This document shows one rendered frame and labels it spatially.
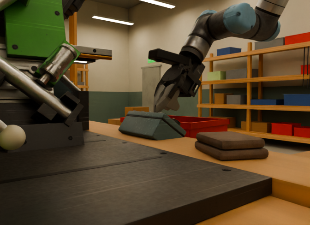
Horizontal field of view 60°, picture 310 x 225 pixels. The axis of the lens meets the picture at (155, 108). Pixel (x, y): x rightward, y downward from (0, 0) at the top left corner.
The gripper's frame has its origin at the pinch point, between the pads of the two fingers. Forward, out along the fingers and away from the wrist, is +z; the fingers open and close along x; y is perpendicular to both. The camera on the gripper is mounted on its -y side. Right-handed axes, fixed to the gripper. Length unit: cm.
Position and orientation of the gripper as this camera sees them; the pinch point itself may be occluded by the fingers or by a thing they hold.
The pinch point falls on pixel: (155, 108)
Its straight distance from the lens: 71.3
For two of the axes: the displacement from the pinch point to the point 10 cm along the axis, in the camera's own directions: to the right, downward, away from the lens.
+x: -5.9, -0.3, 8.0
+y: 6.6, 5.5, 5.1
